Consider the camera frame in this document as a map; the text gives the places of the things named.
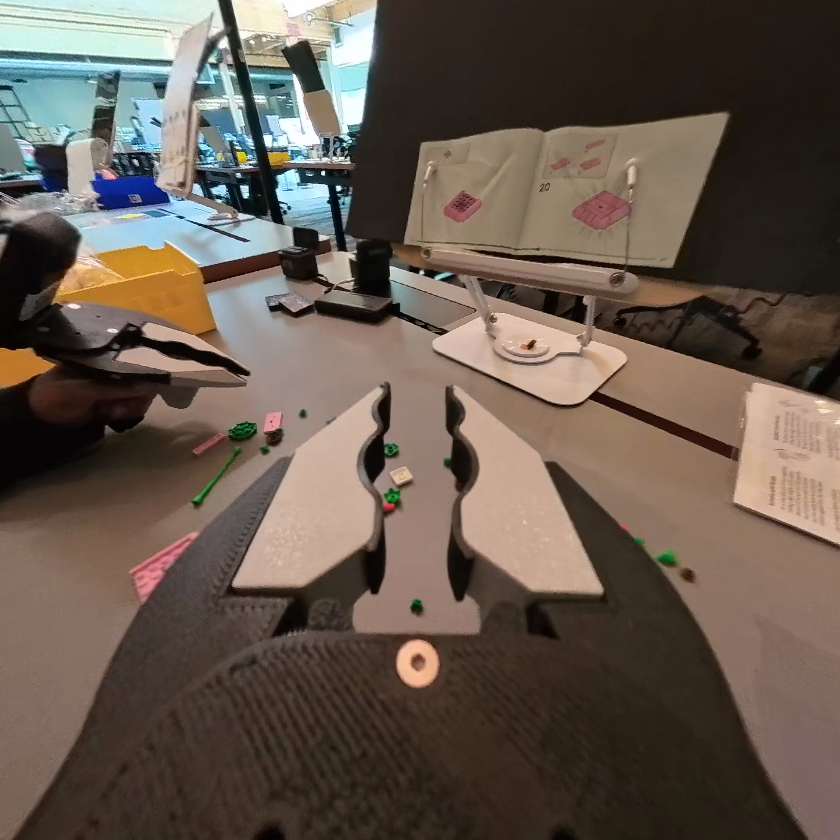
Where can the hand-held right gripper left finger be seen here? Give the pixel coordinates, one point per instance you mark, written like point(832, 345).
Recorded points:
point(315, 525)

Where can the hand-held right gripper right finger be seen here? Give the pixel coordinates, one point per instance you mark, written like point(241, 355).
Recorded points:
point(525, 531)

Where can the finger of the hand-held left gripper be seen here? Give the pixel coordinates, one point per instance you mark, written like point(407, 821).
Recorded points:
point(184, 341)
point(184, 375)

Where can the white book stand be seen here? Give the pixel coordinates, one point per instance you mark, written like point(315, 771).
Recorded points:
point(558, 374)

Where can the pink arched brick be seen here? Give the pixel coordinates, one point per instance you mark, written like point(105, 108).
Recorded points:
point(157, 571)

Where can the instruction booklet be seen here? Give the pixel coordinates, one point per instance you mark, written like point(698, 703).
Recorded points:
point(558, 216)

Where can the person's left forearm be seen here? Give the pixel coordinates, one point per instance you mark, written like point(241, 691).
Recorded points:
point(39, 446)

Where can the person's left hand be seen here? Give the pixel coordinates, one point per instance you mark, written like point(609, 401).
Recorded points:
point(85, 397)

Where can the yellow plastic bin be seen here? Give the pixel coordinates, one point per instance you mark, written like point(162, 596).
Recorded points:
point(164, 289)

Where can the clear plastic bag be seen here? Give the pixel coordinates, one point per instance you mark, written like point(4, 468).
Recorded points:
point(92, 275)

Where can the thin pink tile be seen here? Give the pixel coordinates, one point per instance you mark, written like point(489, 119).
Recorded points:
point(208, 444)

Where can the green web piece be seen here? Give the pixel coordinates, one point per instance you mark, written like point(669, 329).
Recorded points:
point(242, 430)

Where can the white square tile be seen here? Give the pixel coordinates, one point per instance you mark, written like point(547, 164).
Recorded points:
point(401, 476)

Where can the pink face tile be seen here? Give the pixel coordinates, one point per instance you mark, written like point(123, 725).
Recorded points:
point(273, 422)

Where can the green stick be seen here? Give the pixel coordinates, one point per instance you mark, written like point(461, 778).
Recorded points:
point(216, 476)

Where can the black flat cards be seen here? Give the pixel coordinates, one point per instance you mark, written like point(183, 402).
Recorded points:
point(289, 304)

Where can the pile of green slopes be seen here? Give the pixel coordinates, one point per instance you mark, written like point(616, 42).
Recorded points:
point(666, 558)

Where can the blue plastic bin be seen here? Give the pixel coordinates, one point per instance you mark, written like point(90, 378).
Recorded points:
point(131, 191)

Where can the black flat box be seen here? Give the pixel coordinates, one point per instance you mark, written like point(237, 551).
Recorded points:
point(354, 306)

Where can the black upright device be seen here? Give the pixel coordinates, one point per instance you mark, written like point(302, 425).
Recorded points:
point(372, 266)

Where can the book stand with booklet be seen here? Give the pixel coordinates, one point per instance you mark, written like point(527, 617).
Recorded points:
point(184, 118)

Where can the black pole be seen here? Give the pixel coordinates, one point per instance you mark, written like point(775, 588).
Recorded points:
point(253, 118)

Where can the paper in clear sleeve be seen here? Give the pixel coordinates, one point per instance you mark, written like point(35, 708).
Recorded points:
point(787, 459)

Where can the black chair base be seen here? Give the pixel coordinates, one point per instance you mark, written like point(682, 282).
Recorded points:
point(722, 321)

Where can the black divider panel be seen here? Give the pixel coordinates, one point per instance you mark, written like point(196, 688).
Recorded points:
point(525, 65)

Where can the black camera case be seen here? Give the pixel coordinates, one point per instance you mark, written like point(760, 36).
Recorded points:
point(297, 256)

